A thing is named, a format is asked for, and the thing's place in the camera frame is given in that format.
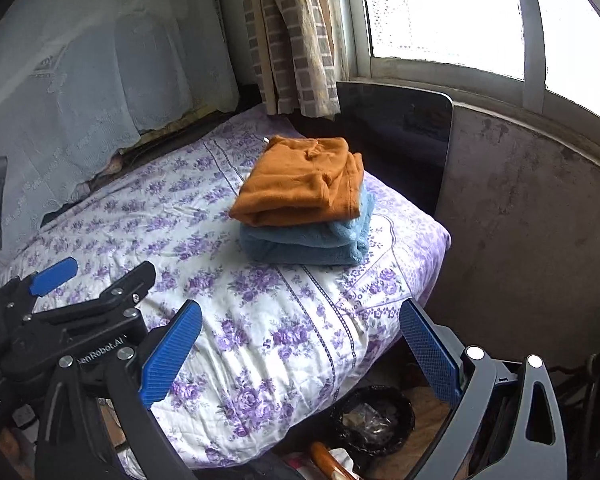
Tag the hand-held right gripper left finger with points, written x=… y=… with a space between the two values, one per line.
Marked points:
x=172 y=355

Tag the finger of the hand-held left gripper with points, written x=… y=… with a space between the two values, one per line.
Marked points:
x=55 y=275
x=125 y=285

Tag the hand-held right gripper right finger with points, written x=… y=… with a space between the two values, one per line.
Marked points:
x=430 y=355

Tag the orange knitted sweater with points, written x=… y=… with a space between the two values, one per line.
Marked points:
x=290 y=180

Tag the black bowl on floor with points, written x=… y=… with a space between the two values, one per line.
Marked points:
x=400 y=410

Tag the white power strip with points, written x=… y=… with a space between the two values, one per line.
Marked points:
x=24 y=415

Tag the purple floral bed sheet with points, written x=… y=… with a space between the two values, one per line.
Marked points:
x=205 y=260

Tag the white crumpled paper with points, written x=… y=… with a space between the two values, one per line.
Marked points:
x=342 y=456

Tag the blue fleece garment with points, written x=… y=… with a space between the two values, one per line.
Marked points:
x=305 y=245

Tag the white lace cloth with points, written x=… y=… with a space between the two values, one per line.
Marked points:
x=105 y=60

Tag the black glossy board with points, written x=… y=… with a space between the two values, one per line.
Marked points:
x=395 y=125

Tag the brick pattern curtain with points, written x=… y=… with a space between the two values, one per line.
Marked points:
x=305 y=60

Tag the window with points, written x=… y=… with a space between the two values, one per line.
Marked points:
x=455 y=10

